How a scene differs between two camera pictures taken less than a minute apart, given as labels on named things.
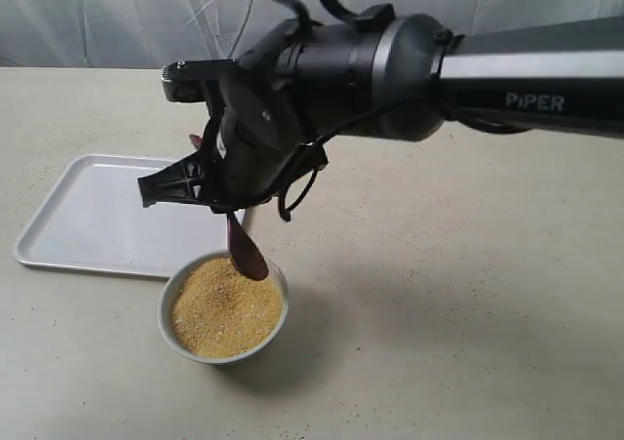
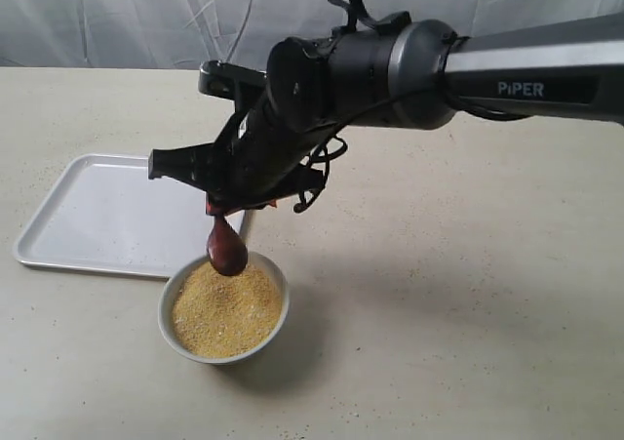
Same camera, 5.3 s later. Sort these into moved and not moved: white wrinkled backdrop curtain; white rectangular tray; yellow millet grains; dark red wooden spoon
Moved: dark red wooden spoon
Not moved: white wrinkled backdrop curtain; yellow millet grains; white rectangular tray
